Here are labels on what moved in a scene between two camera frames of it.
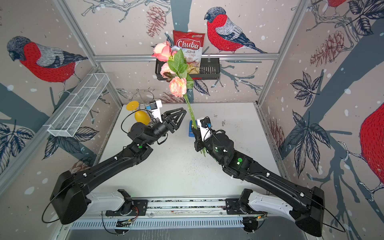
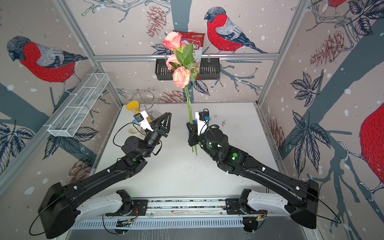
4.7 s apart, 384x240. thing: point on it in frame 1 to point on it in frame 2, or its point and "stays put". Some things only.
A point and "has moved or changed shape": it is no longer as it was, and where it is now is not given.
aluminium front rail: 179,208 stays put
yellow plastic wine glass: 141,116 stays put
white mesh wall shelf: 76,106 stays put
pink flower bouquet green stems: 175,69 has moved or changed shape
